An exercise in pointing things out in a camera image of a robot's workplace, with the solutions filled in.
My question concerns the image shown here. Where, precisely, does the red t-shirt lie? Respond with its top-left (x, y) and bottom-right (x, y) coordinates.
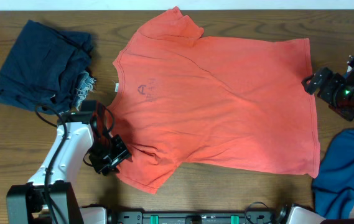
top-left (110, 8), bottom-right (320, 194)

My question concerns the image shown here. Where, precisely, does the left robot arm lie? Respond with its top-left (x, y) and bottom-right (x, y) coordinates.
top-left (6, 100), bottom-right (131, 223)

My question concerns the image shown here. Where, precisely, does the blue t-shirt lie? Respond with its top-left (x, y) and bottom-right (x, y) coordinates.
top-left (312, 129), bottom-right (354, 219)

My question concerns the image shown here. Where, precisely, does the folded dark navy garment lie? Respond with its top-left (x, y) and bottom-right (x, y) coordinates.
top-left (0, 21), bottom-right (96, 114)

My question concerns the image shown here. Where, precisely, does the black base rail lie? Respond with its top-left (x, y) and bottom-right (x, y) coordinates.
top-left (108, 209), bottom-right (287, 224)

